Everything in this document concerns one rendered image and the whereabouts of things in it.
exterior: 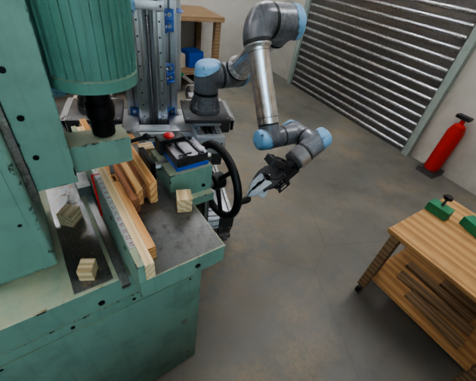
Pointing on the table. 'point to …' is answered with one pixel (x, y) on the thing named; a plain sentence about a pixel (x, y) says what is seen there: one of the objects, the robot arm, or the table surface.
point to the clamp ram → (150, 162)
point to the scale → (113, 210)
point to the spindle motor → (86, 44)
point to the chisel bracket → (98, 149)
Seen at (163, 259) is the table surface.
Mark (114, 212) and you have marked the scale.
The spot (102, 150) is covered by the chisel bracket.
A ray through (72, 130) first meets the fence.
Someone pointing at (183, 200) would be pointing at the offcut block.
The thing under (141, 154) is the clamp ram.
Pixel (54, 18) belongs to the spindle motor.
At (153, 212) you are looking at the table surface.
